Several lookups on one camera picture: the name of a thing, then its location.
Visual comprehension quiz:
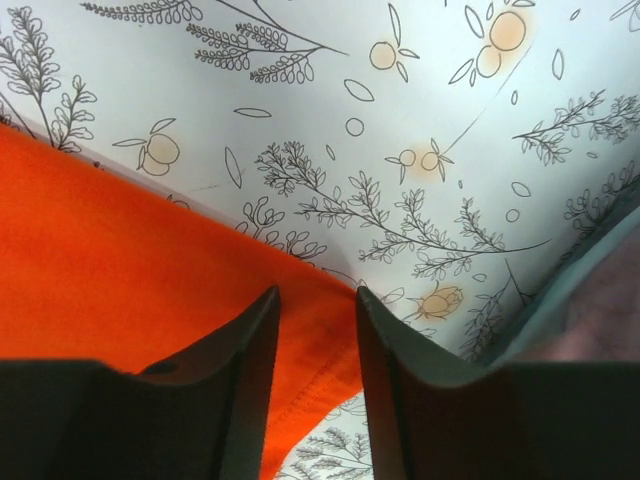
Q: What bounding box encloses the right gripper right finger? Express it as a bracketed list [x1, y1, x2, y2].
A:
[356, 287, 639, 479]

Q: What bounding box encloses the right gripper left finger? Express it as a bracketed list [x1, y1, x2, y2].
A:
[1, 287, 280, 479]

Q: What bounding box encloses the orange t-shirt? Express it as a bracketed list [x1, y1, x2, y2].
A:
[1, 127, 361, 479]

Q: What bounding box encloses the teal laundry basket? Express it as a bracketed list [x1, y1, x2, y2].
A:
[484, 204, 640, 369]

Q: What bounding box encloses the pink t-shirt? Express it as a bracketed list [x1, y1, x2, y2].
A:
[542, 232, 639, 362]

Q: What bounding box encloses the floral table mat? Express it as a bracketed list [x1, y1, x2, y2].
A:
[1, 1, 639, 479]

